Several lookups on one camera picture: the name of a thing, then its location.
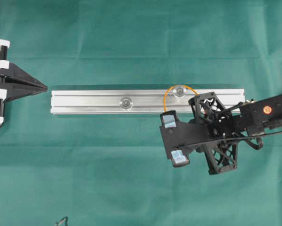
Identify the silver aluminium extrusion rail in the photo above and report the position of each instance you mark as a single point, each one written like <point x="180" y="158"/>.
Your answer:
<point x="107" y="101"/>

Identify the yellow rubber band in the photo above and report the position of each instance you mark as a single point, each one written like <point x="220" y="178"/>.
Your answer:
<point x="171" y="88"/>

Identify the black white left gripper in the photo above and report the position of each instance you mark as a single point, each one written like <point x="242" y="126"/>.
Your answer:
<point x="15" y="73"/>

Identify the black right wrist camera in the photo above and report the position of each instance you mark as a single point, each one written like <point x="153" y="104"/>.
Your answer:
<point x="181" y="138"/>

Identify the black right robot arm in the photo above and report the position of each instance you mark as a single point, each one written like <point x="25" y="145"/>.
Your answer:
<point x="252" y="118"/>

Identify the green table cloth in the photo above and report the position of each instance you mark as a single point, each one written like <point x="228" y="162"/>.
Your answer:
<point x="111" y="170"/>

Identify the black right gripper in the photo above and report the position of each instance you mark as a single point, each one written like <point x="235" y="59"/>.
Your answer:
<point x="221" y="151"/>

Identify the silver grooved shaft pulley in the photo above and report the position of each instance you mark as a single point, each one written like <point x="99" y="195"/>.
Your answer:
<point x="126" y="103"/>
<point x="179" y="91"/>

